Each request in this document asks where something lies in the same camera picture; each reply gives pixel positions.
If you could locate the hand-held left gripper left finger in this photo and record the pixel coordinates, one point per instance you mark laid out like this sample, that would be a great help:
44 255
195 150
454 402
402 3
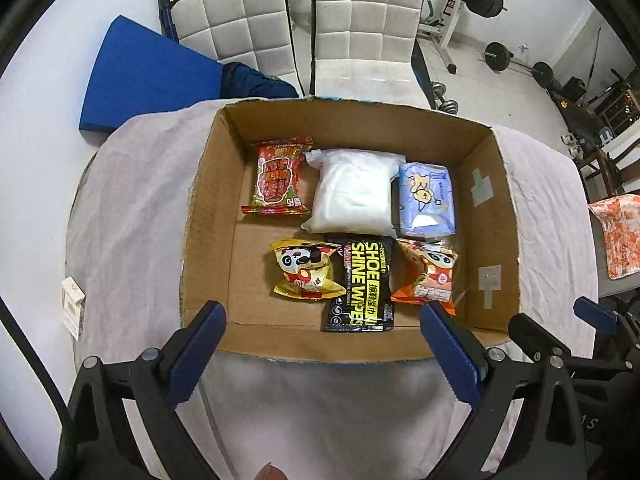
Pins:
192 355

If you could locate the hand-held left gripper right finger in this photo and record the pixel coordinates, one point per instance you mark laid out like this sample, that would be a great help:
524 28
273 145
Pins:
452 355

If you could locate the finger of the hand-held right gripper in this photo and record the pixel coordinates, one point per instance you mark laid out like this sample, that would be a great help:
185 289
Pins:
537 332
595 314

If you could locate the orange panda snack packet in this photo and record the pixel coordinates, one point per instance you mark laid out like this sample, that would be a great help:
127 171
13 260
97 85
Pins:
432 272

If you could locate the cardboard box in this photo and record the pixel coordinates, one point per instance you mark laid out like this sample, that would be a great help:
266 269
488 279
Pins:
250 280

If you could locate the black wipes packet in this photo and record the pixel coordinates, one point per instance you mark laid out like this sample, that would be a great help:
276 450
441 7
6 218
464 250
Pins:
359 285

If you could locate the yellow panda snack packet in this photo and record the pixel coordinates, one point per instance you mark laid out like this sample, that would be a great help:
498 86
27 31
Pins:
305 269

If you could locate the light blue tissue packet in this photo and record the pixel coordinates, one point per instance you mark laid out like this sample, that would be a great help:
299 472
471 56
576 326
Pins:
426 200

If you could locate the white soft plastic packet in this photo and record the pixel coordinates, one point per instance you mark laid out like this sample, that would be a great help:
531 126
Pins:
352 190

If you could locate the red snack packet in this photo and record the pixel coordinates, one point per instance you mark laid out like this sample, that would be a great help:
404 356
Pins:
275 177

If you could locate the person's left hand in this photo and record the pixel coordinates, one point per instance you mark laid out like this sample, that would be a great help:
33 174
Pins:
272 472

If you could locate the orange patterned towel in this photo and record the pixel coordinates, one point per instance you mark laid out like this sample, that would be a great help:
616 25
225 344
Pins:
620 235

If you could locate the small white carton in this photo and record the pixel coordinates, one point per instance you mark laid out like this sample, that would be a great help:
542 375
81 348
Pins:
72 307

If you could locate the grey table cloth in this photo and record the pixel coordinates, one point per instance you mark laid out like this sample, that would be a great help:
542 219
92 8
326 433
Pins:
135 220

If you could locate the brown wooden chair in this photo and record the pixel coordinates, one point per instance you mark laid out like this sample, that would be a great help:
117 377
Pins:
607 160

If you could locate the black speaker box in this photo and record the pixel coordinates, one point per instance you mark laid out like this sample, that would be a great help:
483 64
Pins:
575 89

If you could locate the small chrome dumbbell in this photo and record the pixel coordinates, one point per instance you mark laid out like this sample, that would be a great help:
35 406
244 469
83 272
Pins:
440 89
447 106

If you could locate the short barbell with black plates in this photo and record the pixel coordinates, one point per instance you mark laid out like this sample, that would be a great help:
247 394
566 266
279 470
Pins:
520 64

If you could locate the blue foam mat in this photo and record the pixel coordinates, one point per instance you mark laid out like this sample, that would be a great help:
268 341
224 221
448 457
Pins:
150 80

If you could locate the dark blue garment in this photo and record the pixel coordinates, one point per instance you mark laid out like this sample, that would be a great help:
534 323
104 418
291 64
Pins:
255 82

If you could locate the white quilted chair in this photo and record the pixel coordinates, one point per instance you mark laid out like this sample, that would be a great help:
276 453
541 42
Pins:
365 25
235 25

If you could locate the black and blue folded frame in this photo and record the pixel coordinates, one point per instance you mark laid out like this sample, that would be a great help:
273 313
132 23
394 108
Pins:
167 10

